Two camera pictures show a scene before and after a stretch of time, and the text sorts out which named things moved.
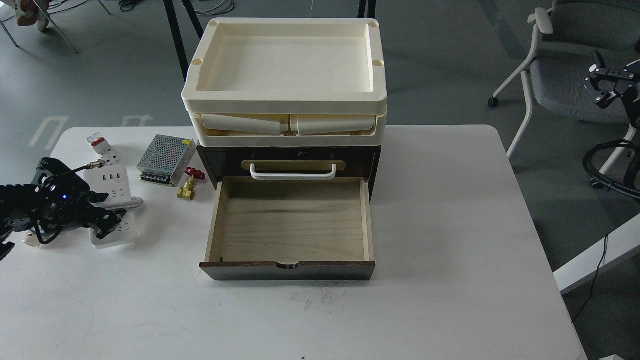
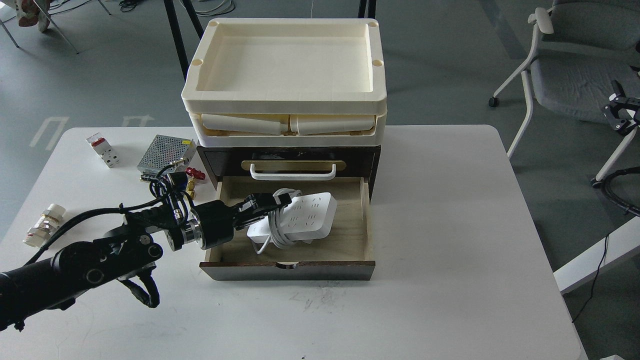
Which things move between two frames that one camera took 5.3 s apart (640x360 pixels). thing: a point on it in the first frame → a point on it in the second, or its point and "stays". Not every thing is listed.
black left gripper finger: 103,221 → 245,221
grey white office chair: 566,34 stays
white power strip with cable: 112,179 → 309,216
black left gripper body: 61,195 → 217,220
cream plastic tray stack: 287,82 stays
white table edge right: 620,243 stays
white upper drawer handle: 260,176 stays
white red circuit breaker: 104,149 stays
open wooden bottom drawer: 290,230 stays
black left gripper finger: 94,197 → 258,201
